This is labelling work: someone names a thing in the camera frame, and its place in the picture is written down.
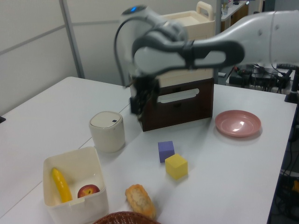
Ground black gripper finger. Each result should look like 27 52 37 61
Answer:
129 91 147 121
150 88 160 110

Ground purple foam cube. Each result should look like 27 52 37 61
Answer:
157 140 175 163

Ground yellow foam cube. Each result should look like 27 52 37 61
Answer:
164 153 189 180

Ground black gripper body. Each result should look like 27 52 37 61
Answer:
132 74 161 95

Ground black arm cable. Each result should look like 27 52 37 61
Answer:
114 16 135 89

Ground black clamp pole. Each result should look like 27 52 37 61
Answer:
284 67 299 104

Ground dark brown wooden box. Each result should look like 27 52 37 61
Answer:
129 77 215 132

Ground pink plastic plate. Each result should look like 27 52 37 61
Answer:
214 110 262 137

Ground yellow toy banana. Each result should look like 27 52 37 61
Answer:
51 167 73 203

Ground black electronics with cables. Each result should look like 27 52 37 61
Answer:
228 63 293 91

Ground brown wicker basket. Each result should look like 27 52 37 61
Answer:
93 211 162 224

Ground toy bread loaf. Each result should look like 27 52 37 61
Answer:
125 184 157 219

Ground red toy apple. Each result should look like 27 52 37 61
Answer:
77 184 101 199

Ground cream cylindrical lidded bin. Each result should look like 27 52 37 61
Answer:
88 111 126 154

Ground black computer keyboard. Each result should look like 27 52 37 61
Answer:
276 63 297 70

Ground yellow black device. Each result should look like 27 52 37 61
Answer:
290 179 299 195

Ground white square plastic container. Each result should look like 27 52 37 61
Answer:
43 146 109 224

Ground cream plastic box with handle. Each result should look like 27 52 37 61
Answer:
157 1 216 87

